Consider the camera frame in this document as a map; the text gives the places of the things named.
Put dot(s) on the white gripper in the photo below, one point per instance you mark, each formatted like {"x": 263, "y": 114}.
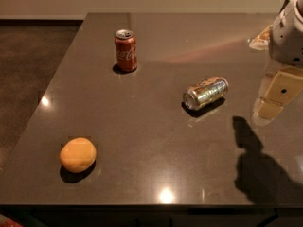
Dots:
{"x": 288, "y": 37}

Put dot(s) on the red Coca-Cola can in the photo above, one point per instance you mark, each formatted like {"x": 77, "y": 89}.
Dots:
{"x": 125, "y": 43}

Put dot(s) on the orange round fruit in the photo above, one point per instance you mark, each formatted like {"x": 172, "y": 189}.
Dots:
{"x": 78, "y": 155}

